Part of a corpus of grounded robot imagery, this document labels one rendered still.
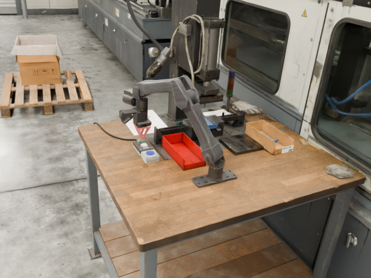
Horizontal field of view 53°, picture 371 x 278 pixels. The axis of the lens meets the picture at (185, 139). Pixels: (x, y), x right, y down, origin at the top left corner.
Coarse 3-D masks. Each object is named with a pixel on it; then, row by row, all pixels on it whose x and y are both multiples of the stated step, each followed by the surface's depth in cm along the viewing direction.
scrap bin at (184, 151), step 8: (168, 136) 185; (176, 136) 188; (184, 136) 187; (168, 144) 178; (176, 144) 188; (184, 144) 189; (192, 144) 181; (168, 152) 179; (176, 152) 171; (184, 152) 181; (192, 152) 182; (200, 152) 174; (176, 160) 172; (184, 160) 165; (192, 160) 175; (200, 160) 175; (184, 168) 167; (192, 168) 169
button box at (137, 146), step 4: (112, 136) 192; (128, 140) 190; (132, 140) 189; (136, 140) 188; (140, 140) 185; (144, 140) 185; (136, 144) 181; (140, 144) 181; (148, 144) 182; (136, 148) 180; (140, 148) 177; (144, 148) 177; (148, 148) 178; (152, 148) 178; (140, 152) 176
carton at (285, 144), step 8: (264, 120) 205; (248, 128) 200; (256, 128) 206; (264, 128) 206; (272, 128) 200; (256, 136) 195; (264, 136) 188; (272, 136) 201; (280, 136) 195; (288, 136) 189; (264, 144) 189; (272, 144) 184; (280, 144) 195; (288, 144) 190; (272, 152) 185; (280, 152) 187
